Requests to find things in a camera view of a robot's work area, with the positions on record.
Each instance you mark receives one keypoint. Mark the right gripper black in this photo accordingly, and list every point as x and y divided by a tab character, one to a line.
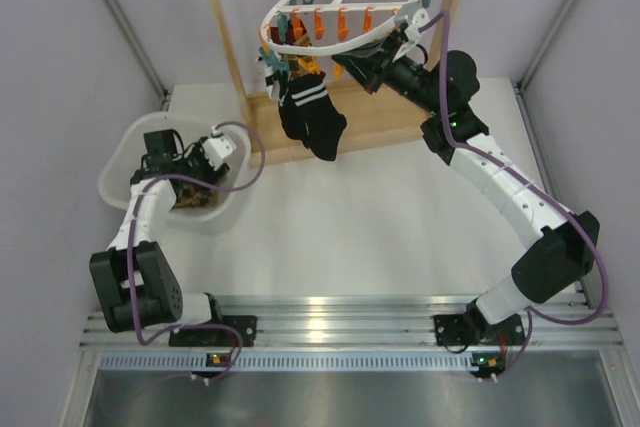
374	66

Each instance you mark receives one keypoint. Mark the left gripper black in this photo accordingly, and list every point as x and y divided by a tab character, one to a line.
210	176

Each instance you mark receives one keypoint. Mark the brown argyle sock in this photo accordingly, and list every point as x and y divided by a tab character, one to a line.
193	196

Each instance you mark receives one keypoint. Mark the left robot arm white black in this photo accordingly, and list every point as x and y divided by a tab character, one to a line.
134	282

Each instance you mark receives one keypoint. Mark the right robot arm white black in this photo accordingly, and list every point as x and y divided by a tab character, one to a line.
559	245

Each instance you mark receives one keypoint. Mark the wooden hanger stand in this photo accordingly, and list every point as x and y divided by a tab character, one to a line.
371	123

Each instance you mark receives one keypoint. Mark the brown sock clipped on hanger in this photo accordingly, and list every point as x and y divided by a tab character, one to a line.
295	34

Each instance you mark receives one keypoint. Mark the white plastic tub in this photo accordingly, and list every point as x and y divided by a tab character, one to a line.
113	184

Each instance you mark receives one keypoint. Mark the black sock white stripes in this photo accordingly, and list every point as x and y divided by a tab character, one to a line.
308	115

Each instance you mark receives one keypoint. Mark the black white striped sock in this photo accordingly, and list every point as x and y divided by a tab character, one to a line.
271	80

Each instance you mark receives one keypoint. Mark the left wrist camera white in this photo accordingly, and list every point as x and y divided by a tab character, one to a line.
218	146

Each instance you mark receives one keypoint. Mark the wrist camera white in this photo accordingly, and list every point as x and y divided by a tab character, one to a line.
218	146
413	17

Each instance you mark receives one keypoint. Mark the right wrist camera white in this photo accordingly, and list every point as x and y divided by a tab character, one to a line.
413	17

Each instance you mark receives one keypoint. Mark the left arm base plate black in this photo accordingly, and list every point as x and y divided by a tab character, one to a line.
212	334

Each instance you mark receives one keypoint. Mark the aluminium mounting rail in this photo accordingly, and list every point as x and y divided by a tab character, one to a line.
324	334

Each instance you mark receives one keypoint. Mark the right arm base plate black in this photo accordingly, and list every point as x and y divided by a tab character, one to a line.
465	332

